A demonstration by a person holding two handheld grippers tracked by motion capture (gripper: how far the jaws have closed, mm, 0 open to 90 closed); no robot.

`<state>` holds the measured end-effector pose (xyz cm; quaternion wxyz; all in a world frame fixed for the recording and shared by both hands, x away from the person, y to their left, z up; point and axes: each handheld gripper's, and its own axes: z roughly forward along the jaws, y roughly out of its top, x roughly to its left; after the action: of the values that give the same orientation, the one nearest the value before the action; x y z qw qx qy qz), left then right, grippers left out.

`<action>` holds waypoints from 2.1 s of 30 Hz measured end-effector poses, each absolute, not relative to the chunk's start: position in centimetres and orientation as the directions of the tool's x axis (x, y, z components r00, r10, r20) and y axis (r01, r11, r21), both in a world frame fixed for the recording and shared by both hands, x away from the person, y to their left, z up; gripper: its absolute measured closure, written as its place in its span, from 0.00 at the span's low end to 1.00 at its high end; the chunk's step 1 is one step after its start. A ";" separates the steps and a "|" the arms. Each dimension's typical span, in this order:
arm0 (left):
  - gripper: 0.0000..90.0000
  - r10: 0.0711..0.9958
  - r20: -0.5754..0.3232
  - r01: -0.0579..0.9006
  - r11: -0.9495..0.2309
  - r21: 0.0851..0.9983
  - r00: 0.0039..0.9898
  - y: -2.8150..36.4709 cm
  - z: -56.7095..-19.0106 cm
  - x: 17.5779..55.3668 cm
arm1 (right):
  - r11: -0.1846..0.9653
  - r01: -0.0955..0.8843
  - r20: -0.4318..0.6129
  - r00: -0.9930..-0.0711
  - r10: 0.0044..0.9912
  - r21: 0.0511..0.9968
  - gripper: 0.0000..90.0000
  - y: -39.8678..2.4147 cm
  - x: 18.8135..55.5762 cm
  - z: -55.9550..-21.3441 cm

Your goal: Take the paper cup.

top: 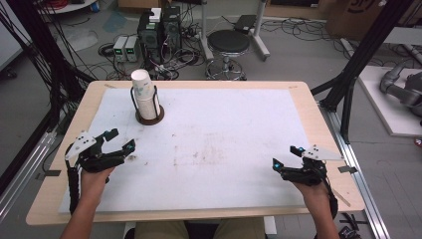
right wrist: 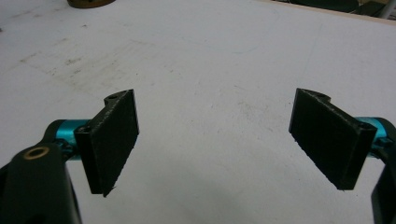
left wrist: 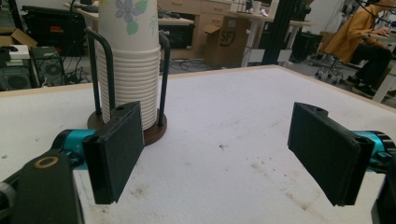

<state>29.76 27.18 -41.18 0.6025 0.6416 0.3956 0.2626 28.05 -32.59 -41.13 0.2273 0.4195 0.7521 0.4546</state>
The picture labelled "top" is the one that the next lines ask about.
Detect black flat device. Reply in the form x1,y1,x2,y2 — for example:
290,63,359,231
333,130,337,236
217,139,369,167
233,14,257,35

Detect person's right hand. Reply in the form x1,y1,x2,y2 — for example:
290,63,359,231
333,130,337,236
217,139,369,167
292,179,330,213

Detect black wire cup holder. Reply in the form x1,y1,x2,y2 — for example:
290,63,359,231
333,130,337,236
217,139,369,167
129,85,165,126

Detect black metal frame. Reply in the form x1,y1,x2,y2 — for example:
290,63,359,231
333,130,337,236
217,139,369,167
0,0,98,195
311,0,416,144

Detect aluminium rail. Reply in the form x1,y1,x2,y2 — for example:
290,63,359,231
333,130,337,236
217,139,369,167
0,130,58,222
318,102,392,239

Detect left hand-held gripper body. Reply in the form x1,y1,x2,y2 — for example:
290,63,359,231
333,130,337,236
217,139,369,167
64,129,127,174

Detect grey bench power supply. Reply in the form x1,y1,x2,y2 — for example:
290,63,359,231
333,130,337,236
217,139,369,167
112,35,129,64
124,35,140,64

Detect black computer tower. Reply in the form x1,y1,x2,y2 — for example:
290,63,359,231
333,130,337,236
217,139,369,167
136,9,164,67
161,5,183,52

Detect black round stool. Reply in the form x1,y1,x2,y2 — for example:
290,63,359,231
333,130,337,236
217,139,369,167
204,29,252,82

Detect person's left hand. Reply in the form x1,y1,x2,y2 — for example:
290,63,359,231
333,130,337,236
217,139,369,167
80,166,115,204

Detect brown cardboard box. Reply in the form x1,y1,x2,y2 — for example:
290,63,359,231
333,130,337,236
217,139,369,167
324,0,390,42

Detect black parts on floor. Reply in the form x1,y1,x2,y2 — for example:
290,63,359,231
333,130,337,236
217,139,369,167
337,212,369,239

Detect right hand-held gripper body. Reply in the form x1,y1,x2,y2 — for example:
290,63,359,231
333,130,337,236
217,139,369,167
281,144,344,187

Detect white metal stand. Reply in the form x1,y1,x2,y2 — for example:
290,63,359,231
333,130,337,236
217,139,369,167
198,0,272,63

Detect white round table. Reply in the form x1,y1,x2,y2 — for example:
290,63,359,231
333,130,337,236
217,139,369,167
37,0,98,15

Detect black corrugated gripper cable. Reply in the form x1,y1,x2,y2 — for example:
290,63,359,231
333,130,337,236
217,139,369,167
321,173,339,221
65,158,83,215

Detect white floor board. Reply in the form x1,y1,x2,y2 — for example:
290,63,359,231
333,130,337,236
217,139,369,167
357,65,422,138

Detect small white box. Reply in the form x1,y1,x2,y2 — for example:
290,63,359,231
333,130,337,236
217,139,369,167
148,7,163,24

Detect stack of white paper cups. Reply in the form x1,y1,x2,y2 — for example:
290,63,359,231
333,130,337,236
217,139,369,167
130,69,161,120

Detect tangle of floor cables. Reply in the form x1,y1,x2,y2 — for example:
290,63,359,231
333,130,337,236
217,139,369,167
97,9,208,82

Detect black tape piece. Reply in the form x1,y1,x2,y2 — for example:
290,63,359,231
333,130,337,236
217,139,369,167
337,164,359,174
35,169,63,181

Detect white table mat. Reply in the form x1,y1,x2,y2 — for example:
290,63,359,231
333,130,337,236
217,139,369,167
58,87,312,214

